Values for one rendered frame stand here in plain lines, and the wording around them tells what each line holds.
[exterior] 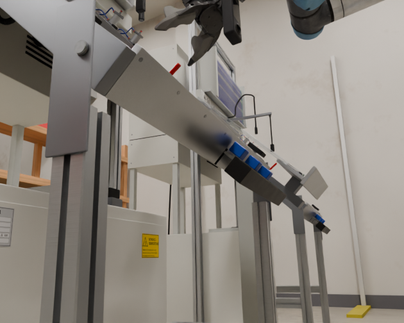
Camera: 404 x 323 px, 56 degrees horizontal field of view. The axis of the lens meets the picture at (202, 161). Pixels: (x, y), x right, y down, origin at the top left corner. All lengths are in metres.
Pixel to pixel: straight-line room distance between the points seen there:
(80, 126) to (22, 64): 0.90
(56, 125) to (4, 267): 0.35
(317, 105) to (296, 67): 0.56
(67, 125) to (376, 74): 4.28
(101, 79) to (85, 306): 0.24
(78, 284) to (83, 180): 0.09
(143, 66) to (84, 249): 0.23
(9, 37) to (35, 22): 0.70
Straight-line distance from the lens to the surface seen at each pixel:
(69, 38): 0.43
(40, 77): 1.30
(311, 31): 0.98
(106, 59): 0.45
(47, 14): 0.55
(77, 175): 0.37
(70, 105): 0.39
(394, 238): 4.15
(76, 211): 0.36
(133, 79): 0.47
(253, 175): 0.70
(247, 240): 1.33
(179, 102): 0.55
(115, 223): 0.92
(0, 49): 1.22
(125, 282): 0.96
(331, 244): 4.22
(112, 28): 1.14
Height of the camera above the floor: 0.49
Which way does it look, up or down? 15 degrees up
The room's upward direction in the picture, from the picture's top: 2 degrees counter-clockwise
